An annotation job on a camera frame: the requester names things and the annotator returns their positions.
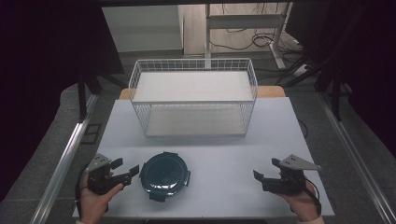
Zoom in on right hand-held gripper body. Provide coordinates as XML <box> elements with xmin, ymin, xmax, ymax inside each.
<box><xmin>262</xmin><ymin>153</ymin><xmax>322</xmax><ymax>197</ymax></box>

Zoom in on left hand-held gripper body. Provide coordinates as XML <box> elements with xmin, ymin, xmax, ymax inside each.
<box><xmin>84</xmin><ymin>153</ymin><xmax>132</xmax><ymax>196</ymax></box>

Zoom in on dark green round food container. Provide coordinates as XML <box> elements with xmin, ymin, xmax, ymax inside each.
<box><xmin>138</xmin><ymin>151</ymin><xmax>191</xmax><ymax>203</ymax></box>

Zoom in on person's left hand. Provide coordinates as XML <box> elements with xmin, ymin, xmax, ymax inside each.
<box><xmin>78</xmin><ymin>173</ymin><xmax>125</xmax><ymax>224</ymax></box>

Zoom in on person's right hand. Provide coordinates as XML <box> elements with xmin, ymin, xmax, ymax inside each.
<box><xmin>275</xmin><ymin>179</ymin><xmax>322</xmax><ymax>222</ymax></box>

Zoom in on black floor plate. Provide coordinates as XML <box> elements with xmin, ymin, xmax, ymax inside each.
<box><xmin>80</xmin><ymin>122</ymin><xmax>103</xmax><ymax>146</ymax></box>

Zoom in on wooden table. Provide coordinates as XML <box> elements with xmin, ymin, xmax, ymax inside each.
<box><xmin>119</xmin><ymin>85</ymin><xmax>287</xmax><ymax>101</ymax></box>

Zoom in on black metal stand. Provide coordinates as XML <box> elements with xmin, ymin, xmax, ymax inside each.
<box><xmin>77</xmin><ymin>72</ymin><xmax>129</xmax><ymax>123</ymax></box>
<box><xmin>279</xmin><ymin>55</ymin><xmax>345</xmax><ymax>123</ymax></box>

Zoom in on white power strip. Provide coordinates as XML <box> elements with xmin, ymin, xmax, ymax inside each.
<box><xmin>291</xmin><ymin>63</ymin><xmax>310</xmax><ymax>78</ymax></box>

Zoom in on dark curtain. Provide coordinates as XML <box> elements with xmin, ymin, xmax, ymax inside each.
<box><xmin>284</xmin><ymin>0</ymin><xmax>396</xmax><ymax>158</ymax></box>
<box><xmin>0</xmin><ymin>0</ymin><xmax>126</xmax><ymax>202</ymax></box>

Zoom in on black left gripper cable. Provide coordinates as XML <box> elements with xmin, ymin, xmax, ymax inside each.
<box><xmin>74</xmin><ymin>163</ymin><xmax>92</xmax><ymax>218</ymax></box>

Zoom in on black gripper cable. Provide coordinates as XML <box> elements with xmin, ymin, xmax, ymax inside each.
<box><xmin>74</xmin><ymin>163</ymin><xmax>92</xmax><ymax>218</ymax></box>
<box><xmin>302</xmin><ymin>176</ymin><xmax>323</xmax><ymax>217</ymax></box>

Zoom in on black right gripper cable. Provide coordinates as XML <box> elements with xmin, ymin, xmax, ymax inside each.
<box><xmin>302</xmin><ymin>176</ymin><xmax>323</xmax><ymax>217</ymax></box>

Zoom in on aluminium rail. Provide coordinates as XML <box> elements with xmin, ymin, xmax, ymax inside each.
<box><xmin>29</xmin><ymin>92</ymin><xmax>101</xmax><ymax>224</ymax></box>
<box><xmin>317</xmin><ymin>92</ymin><xmax>396</xmax><ymax>224</ymax></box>

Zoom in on thin black cable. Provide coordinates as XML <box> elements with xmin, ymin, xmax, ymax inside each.
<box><xmin>297</xmin><ymin>119</ymin><xmax>310</xmax><ymax>140</ymax></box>

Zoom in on white wire two-tier rack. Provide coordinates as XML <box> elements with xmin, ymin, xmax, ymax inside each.
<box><xmin>128</xmin><ymin>58</ymin><xmax>259</xmax><ymax>138</ymax></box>

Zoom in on black floor cables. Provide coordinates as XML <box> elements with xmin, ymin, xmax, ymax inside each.
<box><xmin>208</xmin><ymin>3</ymin><xmax>310</xmax><ymax>64</ymax></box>

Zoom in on white metal desk frame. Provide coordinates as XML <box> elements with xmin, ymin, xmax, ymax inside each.
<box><xmin>204</xmin><ymin>2</ymin><xmax>294</xmax><ymax>71</ymax></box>

